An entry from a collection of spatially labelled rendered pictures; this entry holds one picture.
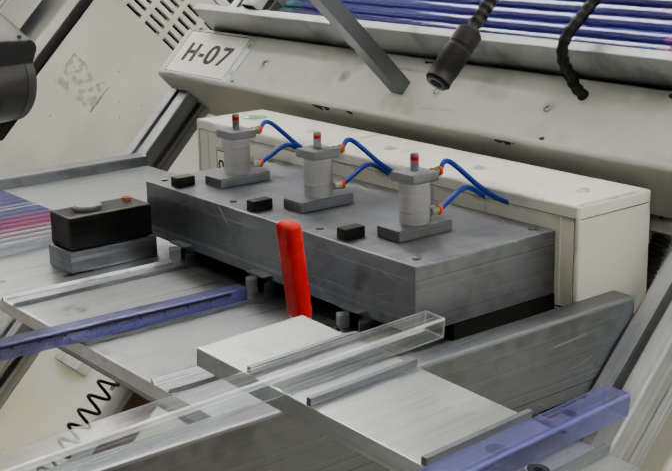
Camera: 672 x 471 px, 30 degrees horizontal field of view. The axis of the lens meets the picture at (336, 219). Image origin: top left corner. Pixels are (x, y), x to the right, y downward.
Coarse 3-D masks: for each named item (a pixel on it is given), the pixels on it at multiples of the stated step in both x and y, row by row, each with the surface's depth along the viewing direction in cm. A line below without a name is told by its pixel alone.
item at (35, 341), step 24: (240, 288) 93; (120, 312) 87; (144, 312) 88; (168, 312) 89; (192, 312) 90; (24, 336) 83; (48, 336) 83; (72, 336) 84; (96, 336) 86; (0, 360) 81
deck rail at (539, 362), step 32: (544, 320) 84; (576, 320) 85; (608, 320) 88; (448, 352) 79; (480, 352) 80; (512, 352) 82; (544, 352) 84; (576, 352) 86; (608, 352) 88; (480, 384) 80; (512, 384) 82; (544, 384) 84; (576, 384) 87; (256, 416) 70; (288, 416) 71; (160, 448) 66; (192, 448) 67; (224, 448) 68; (256, 448) 70; (288, 448) 71; (320, 448) 73
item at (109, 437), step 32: (416, 320) 63; (320, 352) 58; (352, 352) 59; (384, 352) 61; (224, 384) 55; (256, 384) 55; (288, 384) 56; (128, 416) 51; (160, 416) 52; (192, 416) 53; (224, 416) 54; (32, 448) 48; (64, 448) 48; (96, 448) 49; (128, 448) 51
